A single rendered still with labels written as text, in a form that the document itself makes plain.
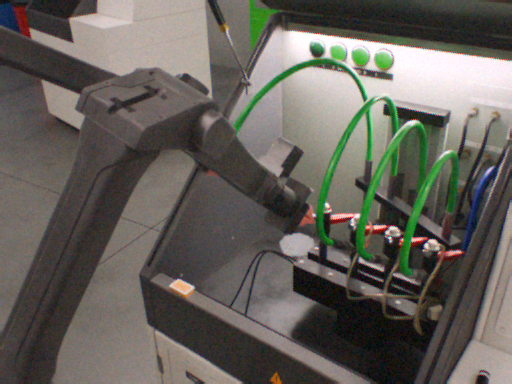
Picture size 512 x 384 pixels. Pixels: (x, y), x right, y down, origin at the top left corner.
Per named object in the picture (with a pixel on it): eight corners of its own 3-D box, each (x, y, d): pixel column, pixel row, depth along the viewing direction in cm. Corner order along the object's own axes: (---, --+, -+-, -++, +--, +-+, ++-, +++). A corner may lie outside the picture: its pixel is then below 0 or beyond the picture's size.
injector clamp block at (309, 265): (292, 313, 129) (292, 263, 122) (314, 291, 136) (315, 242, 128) (427, 379, 111) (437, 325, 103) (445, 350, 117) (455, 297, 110)
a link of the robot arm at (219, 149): (112, 100, 55) (193, 151, 52) (143, 54, 55) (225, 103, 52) (224, 182, 96) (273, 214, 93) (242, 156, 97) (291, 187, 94)
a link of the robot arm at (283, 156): (223, 174, 92) (264, 200, 89) (259, 118, 92) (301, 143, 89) (241, 185, 103) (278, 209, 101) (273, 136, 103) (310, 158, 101)
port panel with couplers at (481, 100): (441, 212, 126) (463, 85, 111) (447, 206, 128) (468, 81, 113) (498, 229, 119) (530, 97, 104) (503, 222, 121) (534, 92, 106)
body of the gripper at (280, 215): (316, 192, 104) (296, 176, 99) (288, 236, 104) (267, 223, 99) (294, 180, 109) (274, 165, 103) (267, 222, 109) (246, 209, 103)
